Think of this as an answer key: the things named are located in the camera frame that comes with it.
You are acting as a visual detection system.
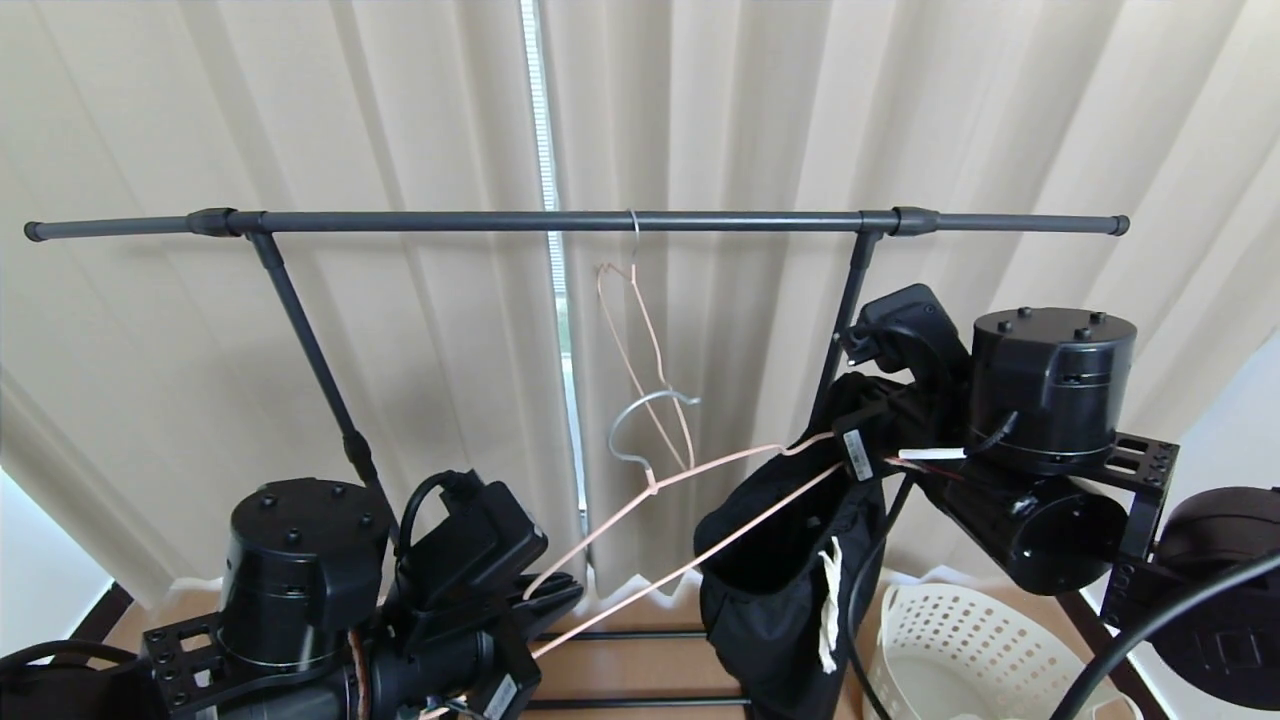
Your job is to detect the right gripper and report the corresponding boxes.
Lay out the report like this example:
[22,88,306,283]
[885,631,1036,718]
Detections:
[813,373,1133,599]

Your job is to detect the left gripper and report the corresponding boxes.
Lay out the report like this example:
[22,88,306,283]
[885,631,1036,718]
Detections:
[215,606,547,720]

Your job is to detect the black shorts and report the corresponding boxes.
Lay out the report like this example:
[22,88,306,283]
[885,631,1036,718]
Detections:
[695,385,896,720]

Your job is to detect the pink clothes hanger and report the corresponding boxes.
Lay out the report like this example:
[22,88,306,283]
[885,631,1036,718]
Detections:
[596,209,698,473]
[420,390,846,720]

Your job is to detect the white laundry basket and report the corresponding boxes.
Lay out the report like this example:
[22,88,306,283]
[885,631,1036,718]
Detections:
[862,583,1141,720]

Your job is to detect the black clothes rack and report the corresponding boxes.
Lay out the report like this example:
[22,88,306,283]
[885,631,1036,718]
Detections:
[22,207,1131,713]

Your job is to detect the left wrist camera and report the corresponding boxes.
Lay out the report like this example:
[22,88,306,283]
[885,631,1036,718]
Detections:
[393,470,551,651]

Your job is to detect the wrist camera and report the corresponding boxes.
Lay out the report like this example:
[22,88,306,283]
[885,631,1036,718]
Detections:
[838,283,973,401]
[393,470,551,651]

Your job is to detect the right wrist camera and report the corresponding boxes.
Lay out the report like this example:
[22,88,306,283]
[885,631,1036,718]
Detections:
[838,283,973,401]

